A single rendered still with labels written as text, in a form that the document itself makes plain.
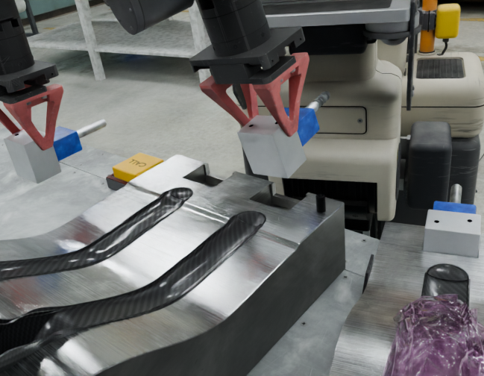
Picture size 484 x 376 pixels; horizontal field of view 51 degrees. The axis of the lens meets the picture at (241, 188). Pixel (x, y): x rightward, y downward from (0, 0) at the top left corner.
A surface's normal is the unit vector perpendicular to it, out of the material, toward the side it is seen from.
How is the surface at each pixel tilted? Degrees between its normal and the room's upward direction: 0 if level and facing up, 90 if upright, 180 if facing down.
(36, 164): 90
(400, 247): 0
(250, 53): 12
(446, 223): 0
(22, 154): 90
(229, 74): 99
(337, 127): 98
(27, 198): 0
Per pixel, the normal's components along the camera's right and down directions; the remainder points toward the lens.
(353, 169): -0.29, 0.62
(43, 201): -0.11, -0.86
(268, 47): -0.33, -0.80
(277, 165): -0.61, 0.59
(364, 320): 0.01, -0.97
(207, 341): 0.76, 0.24
